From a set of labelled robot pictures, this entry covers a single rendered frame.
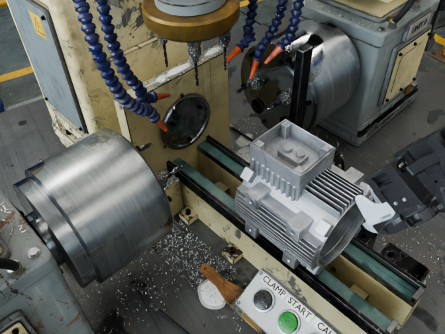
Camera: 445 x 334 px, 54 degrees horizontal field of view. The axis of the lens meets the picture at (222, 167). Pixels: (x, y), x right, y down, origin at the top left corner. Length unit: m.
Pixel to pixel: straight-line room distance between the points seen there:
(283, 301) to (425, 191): 0.27
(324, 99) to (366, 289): 0.43
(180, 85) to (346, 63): 0.40
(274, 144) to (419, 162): 0.36
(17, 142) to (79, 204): 0.76
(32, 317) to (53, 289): 0.05
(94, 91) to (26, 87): 2.26
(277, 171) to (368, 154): 0.58
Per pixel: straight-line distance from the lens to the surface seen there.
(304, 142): 0.86
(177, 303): 1.01
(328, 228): 0.77
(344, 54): 1.12
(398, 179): 0.56
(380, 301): 0.99
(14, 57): 3.66
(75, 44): 0.97
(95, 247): 0.77
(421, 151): 0.57
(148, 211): 0.79
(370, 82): 1.22
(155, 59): 1.10
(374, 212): 0.64
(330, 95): 1.08
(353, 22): 1.19
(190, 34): 0.79
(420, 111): 1.55
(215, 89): 1.10
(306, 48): 0.88
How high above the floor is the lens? 1.69
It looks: 45 degrees down
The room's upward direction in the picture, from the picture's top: 2 degrees counter-clockwise
